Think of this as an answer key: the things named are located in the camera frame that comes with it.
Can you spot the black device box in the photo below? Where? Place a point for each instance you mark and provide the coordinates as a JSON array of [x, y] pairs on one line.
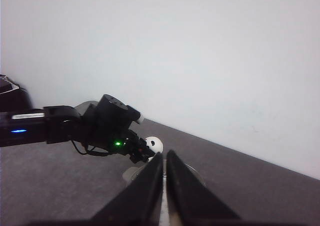
[[7, 85]]

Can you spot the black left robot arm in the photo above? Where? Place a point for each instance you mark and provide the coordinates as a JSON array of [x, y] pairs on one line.
[[103, 129]]

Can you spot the white panda bun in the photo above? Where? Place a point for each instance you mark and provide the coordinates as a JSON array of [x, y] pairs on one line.
[[154, 144]]

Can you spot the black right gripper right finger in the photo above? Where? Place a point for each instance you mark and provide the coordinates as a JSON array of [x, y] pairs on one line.
[[192, 193]]

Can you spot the black cabinet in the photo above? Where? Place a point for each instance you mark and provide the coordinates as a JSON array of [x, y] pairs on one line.
[[14, 99]]

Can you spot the steel steamer pot grey handles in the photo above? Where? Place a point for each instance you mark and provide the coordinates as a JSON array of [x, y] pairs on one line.
[[167, 199]]

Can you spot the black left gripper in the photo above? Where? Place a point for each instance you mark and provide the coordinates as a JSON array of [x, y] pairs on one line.
[[135, 147]]

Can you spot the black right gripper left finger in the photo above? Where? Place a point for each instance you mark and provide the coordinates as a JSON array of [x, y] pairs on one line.
[[139, 199]]

